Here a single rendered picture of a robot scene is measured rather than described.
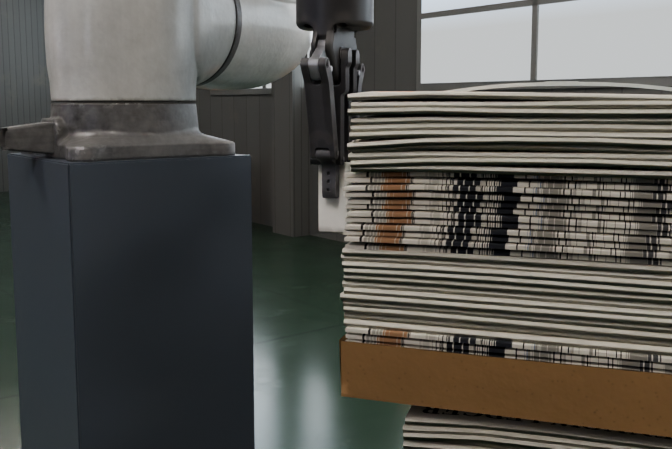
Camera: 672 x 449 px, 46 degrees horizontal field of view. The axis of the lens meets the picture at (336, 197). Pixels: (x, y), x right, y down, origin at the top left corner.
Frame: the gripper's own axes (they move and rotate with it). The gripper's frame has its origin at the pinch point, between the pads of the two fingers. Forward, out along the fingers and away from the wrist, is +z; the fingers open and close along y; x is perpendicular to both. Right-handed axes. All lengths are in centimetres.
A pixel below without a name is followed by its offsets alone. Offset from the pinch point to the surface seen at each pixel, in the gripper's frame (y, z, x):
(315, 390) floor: 191, 96, 72
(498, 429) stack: -18.9, 13.9, -18.7
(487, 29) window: 414, -54, 42
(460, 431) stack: -18.9, 14.4, -16.0
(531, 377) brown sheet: -20.0, 9.4, -20.9
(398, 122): -19.7, -7.9, -11.3
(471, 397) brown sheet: -19.9, 11.4, -16.9
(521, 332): -19.0, 6.6, -20.1
